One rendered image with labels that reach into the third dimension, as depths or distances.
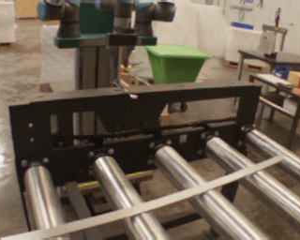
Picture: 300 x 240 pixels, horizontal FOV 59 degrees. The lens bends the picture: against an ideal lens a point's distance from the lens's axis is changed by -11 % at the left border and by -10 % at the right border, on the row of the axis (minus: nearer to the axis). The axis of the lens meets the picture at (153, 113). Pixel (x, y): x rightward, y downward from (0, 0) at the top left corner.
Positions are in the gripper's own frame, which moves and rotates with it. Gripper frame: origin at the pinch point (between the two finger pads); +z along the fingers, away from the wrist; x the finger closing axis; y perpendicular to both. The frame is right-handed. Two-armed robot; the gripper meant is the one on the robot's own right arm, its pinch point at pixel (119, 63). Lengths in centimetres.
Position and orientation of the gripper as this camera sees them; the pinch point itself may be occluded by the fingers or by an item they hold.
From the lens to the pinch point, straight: 129.4
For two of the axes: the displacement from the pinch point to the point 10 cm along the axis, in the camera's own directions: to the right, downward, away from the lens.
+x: -8.9, 1.0, -4.5
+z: -0.9, 9.2, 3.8
